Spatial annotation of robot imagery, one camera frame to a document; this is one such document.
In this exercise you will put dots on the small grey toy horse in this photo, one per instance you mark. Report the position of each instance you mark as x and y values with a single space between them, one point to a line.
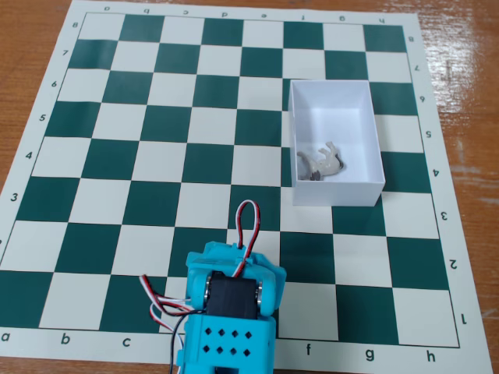
325 165

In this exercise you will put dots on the cyan robot arm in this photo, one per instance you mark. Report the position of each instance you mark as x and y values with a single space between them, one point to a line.
234 343

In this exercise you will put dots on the white rectangular open box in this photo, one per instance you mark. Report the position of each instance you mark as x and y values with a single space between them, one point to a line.
335 117

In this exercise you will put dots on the green and cream chessboard mat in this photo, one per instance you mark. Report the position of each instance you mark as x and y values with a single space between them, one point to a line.
117 253

